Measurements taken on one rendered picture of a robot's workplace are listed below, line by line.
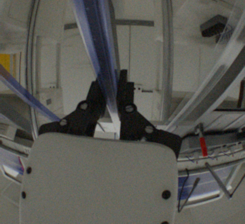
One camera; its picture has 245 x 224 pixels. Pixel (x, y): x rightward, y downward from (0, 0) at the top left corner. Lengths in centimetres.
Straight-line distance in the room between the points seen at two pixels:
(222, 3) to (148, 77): 168
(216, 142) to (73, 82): 206
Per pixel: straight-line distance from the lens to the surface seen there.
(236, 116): 49
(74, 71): 217
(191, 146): 50
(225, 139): 61
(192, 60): 226
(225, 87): 28
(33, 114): 78
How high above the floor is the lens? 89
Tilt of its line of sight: 13 degrees up
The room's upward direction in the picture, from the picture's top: 179 degrees counter-clockwise
